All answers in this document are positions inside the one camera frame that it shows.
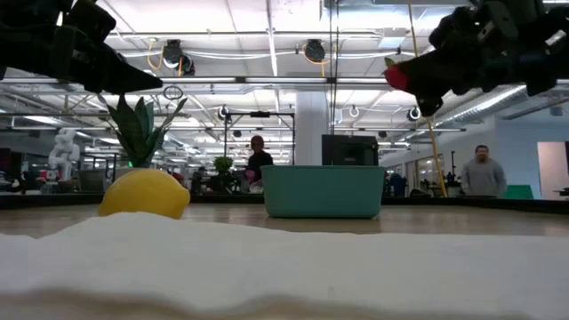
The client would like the white robot statue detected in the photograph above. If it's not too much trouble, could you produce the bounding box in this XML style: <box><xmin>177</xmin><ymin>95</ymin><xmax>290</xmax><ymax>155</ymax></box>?
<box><xmin>47</xmin><ymin>128</ymin><xmax>82</xmax><ymax>181</ymax></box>

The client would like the small green background plant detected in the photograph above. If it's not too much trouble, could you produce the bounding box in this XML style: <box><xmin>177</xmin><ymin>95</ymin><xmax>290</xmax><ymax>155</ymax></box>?
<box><xmin>212</xmin><ymin>156</ymin><xmax>235</xmax><ymax>177</ymax></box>

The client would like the person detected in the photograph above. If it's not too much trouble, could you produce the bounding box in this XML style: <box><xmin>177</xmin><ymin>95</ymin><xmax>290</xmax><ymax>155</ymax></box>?
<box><xmin>244</xmin><ymin>135</ymin><xmax>276</xmax><ymax>194</ymax></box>
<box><xmin>460</xmin><ymin>144</ymin><xmax>509</xmax><ymax>198</ymax></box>

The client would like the white folded cloth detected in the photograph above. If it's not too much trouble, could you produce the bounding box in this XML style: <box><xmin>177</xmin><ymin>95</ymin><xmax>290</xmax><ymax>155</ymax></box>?
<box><xmin>0</xmin><ymin>212</ymin><xmax>569</xmax><ymax>320</ymax></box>

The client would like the yellow hanging cable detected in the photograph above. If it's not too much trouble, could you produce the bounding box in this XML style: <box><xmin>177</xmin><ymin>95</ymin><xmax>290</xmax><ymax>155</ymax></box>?
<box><xmin>406</xmin><ymin>0</ymin><xmax>448</xmax><ymax>198</ymax></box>

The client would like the black perforated computer case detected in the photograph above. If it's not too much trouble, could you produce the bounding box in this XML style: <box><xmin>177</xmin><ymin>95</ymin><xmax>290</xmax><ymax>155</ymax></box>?
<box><xmin>321</xmin><ymin>134</ymin><xmax>381</xmax><ymax>167</ymax></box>

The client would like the green plant in white pot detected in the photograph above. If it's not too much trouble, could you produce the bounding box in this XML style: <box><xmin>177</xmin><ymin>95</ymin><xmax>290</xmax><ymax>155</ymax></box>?
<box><xmin>98</xmin><ymin>93</ymin><xmax>189</xmax><ymax>172</ymax></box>

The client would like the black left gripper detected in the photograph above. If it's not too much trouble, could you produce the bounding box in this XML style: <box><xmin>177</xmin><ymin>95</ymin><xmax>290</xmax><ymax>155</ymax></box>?
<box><xmin>51</xmin><ymin>0</ymin><xmax>164</xmax><ymax>95</ymax></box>

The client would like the teal plastic tupperware container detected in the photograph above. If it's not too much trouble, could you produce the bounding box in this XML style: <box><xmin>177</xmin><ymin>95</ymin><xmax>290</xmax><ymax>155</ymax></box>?
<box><xmin>260</xmin><ymin>164</ymin><xmax>387</xmax><ymax>220</ymax></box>

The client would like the green background panel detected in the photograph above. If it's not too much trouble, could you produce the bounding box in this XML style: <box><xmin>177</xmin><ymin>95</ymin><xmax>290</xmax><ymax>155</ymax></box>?
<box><xmin>504</xmin><ymin>184</ymin><xmax>535</xmax><ymax>200</ymax></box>

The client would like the black background rack frame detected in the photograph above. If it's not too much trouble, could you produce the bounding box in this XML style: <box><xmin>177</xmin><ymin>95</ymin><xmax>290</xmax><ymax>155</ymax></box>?
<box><xmin>224</xmin><ymin>110</ymin><xmax>296</xmax><ymax>166</ymax></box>

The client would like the black aluminium table frame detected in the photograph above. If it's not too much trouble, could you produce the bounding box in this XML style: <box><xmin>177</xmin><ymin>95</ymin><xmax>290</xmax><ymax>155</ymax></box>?
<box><xmin>0</xmin><ymin>192</ymin><xmax>569</xmax><ymax>215</ymax></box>

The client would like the black ceiling cable reel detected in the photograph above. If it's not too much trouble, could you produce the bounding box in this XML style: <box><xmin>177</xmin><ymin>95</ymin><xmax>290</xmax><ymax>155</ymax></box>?
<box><xmin>303</xmin><ymin>38</ymin><xmax>328</xmax><ymax>64</ymax></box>
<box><xmin>161</xmin><ymin>38</ymin><xmax>196</xmax><ymax>77</ymax></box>

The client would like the yellow lemon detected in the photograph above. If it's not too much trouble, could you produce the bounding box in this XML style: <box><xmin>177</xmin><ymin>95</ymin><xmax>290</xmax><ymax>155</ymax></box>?
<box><xmin>97</xmin><ymin>168</ymin><xmax>192</xmax><ymax>220</ymax></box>

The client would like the red strawberry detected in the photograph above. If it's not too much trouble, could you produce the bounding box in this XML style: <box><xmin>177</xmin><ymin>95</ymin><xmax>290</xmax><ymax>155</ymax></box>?
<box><xmin>383</xmin><ymin>57</ymin><xmax>411</xmax><ymax>92</ymax></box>

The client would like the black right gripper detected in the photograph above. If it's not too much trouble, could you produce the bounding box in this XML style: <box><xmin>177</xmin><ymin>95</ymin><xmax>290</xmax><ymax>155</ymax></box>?
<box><xmin>395</xmin><ymin>0</ymin><xmax>557</xmax><ymax>118</ymax></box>

